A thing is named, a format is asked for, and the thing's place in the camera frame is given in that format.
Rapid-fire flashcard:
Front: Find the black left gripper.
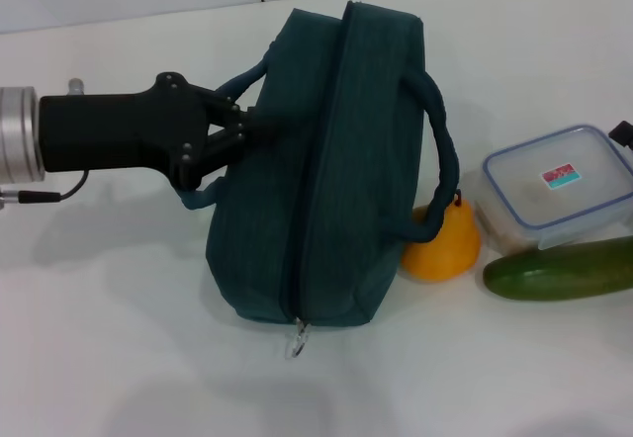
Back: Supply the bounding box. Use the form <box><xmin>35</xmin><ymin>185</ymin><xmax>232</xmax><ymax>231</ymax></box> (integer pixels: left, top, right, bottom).
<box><xmin>38</xmin><ymin>71</ymin><xmax>278</xmax><ymax>191</ymax></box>

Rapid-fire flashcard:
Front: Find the clear container with blue-rimmed lid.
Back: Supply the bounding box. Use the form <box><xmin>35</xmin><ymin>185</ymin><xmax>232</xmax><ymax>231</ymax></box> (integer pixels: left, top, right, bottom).
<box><xmin>474</xmin><ymin>124</ymin><xmax>633</xmax><ymax>253</ymax></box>

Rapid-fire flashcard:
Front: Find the dark teal fabric lunch bag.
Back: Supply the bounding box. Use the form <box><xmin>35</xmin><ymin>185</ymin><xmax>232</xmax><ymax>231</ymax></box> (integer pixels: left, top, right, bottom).
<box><xmin>178</xmin><ymin>0</ymin><xmax>464</xmax><ymax>362</ymax></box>

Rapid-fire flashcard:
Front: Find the green cucumber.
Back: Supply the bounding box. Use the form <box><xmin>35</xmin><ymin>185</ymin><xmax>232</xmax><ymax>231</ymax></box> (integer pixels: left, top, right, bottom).
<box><xmin>483</xmin><ymin>236</ymin><xmax>633</xmax><ymax>303</ymax></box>

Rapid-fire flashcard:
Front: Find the yellow pear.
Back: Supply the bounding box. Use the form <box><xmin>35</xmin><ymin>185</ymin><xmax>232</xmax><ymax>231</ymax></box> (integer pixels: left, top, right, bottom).
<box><xmin>401</xmin><ymin>189</ymin><xmax>482</xmax><ymax>283</ymax></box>

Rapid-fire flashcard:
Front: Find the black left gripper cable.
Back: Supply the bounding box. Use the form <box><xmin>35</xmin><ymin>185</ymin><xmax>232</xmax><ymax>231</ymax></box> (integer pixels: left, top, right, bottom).
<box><xmin>0</xmin><ymin>169</ymin><xmax>90</xmax><ymax>207</ymax></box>

